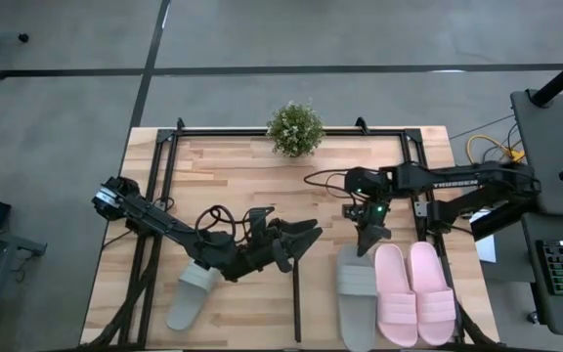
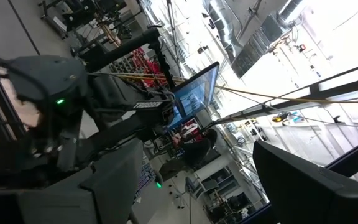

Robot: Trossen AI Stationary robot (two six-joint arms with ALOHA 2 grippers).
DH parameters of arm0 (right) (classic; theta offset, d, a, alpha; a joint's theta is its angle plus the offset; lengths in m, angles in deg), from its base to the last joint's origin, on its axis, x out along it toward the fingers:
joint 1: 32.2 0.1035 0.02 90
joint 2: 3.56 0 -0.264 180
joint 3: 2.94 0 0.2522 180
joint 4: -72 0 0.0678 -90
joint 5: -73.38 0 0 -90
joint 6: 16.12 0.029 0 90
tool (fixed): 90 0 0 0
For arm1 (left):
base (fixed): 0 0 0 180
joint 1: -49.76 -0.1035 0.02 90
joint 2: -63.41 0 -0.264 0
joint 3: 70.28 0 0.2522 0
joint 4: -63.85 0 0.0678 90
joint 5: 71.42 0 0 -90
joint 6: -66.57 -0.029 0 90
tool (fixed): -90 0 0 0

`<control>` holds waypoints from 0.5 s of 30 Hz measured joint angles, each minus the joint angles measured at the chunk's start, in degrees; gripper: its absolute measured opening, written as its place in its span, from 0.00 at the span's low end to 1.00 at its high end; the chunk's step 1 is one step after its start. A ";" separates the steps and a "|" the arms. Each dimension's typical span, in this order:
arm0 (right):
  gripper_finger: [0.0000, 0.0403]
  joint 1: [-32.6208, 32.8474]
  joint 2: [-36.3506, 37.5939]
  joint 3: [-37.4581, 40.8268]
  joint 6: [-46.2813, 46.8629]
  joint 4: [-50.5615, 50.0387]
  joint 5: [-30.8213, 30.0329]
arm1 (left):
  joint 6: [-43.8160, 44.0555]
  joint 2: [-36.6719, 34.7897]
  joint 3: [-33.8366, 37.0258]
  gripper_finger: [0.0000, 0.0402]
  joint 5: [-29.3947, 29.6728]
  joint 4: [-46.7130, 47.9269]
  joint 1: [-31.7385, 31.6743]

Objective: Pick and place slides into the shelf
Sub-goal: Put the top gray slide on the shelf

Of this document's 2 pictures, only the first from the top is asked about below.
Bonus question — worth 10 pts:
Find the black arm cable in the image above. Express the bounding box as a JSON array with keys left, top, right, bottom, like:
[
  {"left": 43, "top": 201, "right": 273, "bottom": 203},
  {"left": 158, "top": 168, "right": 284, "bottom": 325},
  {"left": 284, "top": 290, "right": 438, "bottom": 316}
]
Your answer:
[
  {"left": 153, "top": 195, "right": 263, "bottom": 246},
  {"left": 303, "top": 168, "right": 362, "bottom": 202}
]

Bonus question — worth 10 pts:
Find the black pole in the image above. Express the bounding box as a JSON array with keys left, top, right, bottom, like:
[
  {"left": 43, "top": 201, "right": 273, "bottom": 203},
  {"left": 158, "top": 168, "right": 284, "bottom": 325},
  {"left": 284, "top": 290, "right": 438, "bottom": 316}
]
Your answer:
[{"left": 529, "top": 45, "right": 563, "bottom": 109}]

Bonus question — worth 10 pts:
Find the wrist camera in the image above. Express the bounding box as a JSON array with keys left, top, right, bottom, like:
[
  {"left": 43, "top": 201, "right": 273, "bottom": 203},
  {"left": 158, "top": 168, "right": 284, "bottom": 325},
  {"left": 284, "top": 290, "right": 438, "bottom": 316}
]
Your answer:
[
  {"left": 341, "top": 201, "right": 362, "bottom": 222},
  {"left": 271, "top": 239, "right": 294, "bottom": 275}
]

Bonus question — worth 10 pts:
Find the pink rubber slide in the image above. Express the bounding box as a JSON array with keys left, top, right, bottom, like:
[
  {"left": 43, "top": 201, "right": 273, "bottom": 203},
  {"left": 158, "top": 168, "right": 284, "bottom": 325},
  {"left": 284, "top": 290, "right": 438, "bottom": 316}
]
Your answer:
[
  {"left": 373, "top": 242, "right": 419, "bottom": 349},
  {"left": 407, "top": 240, "right": 457, "bottom": 347}
]

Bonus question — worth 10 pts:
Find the black divider board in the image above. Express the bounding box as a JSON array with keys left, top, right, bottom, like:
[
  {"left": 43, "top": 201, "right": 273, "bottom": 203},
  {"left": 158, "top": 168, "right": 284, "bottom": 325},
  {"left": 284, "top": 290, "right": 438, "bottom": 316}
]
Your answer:
[{"left": 291, "top": 258, "right": 303, "bottom": 344}]

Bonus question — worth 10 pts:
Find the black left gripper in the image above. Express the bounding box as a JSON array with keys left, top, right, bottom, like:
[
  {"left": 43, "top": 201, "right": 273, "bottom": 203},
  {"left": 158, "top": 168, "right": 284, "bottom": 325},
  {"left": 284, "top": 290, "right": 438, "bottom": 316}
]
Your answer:
[{"left": 227, "top": 206, "right": 324, "bottom": 283}]

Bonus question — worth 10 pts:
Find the grey side table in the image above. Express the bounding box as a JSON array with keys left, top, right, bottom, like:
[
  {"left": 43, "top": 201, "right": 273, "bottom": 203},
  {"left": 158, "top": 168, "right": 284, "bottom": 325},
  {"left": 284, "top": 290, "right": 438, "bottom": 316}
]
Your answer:
[{"left": 509, "top": 88, "right": 563, "bottom": 219}]

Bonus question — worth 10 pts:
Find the yellow cable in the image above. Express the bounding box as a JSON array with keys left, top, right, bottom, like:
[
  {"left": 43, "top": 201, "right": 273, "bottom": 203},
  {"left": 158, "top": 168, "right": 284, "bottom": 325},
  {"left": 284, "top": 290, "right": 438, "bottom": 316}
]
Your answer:
[{"left": 465, "top": 133, "right": 528, "bottom": 168}]

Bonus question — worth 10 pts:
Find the black aluminium rig frame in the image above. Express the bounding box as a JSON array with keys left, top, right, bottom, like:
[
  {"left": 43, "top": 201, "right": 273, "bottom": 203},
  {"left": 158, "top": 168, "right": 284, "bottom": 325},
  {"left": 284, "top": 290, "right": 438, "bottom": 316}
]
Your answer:
[{"left": 79, "top": 115, "right": 502, "bottom": 352}]

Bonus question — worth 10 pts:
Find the white paper sheet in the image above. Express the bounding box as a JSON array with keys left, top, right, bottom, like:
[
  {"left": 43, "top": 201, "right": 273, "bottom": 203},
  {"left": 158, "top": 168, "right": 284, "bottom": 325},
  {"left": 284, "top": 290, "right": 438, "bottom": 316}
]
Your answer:
[{"left": 468, "top": 209, "right": 499, "bottom": 265}]

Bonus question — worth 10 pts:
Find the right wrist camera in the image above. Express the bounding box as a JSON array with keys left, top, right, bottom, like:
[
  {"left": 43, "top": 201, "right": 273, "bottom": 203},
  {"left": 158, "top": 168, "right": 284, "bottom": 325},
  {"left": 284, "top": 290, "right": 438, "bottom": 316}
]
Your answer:
[{"left": 341, "top": 201, "right": 362, "bottom": 222}]

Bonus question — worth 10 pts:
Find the grey keyboard desk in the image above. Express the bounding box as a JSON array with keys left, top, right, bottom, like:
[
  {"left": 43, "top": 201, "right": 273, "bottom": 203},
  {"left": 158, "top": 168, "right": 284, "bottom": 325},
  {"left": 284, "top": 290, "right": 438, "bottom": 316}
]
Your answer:
[{"left": 520, "top": 211, "right": 563, "bottom": 340}]

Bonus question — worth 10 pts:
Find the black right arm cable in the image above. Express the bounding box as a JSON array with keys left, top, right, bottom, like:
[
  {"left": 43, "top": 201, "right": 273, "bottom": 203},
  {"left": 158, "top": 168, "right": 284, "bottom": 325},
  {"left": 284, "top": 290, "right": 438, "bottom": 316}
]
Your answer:
[{"left": 303, "top": 168, "right": 362, "bottom": 202}]

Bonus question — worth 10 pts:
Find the small green potted plant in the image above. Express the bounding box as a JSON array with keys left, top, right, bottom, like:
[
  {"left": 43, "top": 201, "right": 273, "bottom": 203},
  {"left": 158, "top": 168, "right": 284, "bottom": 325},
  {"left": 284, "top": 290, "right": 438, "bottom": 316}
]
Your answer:
[{"left": 265, "top": 100, "right": 326, "bottom": 159}]

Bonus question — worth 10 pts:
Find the grey rubber slide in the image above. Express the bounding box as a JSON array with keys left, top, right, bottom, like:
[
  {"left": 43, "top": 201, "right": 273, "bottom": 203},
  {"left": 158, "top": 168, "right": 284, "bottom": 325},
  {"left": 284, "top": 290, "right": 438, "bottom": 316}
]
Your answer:
[
  {"left": 335, "top": 242, "right": 380, "bottom": 352},
  {"left": 165, "top": 258, "right": 222, "bottom": 332}
]

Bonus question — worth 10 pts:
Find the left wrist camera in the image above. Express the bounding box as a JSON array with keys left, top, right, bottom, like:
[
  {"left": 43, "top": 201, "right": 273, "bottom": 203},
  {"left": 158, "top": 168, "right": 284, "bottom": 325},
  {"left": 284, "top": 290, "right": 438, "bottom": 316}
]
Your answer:
[{"left": 271, "top": 239, "right": 294, "bottom": 275}]

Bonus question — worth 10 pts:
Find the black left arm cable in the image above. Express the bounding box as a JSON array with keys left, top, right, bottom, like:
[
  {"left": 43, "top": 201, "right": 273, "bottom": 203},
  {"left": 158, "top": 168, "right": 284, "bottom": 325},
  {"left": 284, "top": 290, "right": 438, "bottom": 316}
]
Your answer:
[{"left": 153, "top": 195, "right": 263, "bottom": 246}]

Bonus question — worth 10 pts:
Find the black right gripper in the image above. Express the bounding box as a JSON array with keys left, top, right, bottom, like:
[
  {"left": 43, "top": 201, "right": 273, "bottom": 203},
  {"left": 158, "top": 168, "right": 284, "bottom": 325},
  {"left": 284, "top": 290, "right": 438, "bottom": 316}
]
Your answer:
[{"left": 351, "top": 198, "right": 394, "bottom": 258}]

